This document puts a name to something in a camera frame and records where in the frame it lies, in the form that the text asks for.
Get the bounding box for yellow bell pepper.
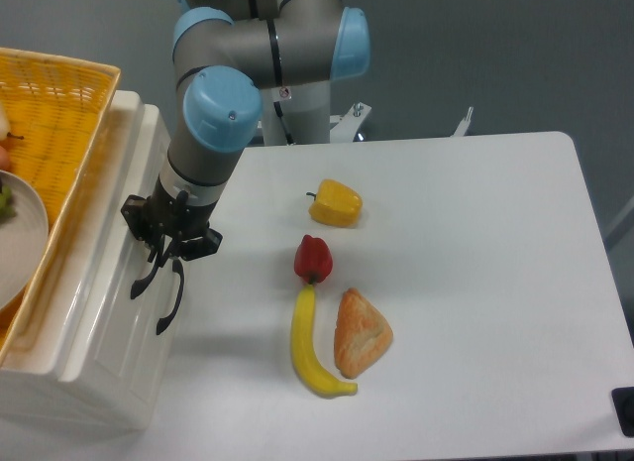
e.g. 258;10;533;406
306;178;363;227

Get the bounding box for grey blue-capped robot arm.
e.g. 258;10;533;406
122;0;370;265

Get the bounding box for triangular bread pastry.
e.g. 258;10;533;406
334;288;393;379

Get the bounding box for white metal base frame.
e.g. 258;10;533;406
329;102;475;143

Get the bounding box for yellow banana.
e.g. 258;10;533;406
290;285;358;399

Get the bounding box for black drawer handle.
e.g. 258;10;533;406
155;260;185;336
130;241;165;299

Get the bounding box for white drawer cabinet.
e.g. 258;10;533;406
1;91;173;429

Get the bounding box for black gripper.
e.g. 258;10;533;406
121;179;223;262

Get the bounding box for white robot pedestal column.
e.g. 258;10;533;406
260;81;331;146

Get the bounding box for yellow wicker basket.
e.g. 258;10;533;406
1;48;121;356

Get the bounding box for green grapes on plate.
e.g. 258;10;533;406
0;182;16;220

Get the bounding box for pale pear in basket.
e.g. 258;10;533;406
0;104;24;141

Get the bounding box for black lower drawer handle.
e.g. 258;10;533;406
155;260;185;336

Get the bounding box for red bell pepper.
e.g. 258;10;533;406
293;234;333;285

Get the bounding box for white plate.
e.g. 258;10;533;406
1;171;49;309

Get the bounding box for black top drawer handle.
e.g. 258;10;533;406
130;241;165;299

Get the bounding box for red fruit in basket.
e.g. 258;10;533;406
0;146;11;172

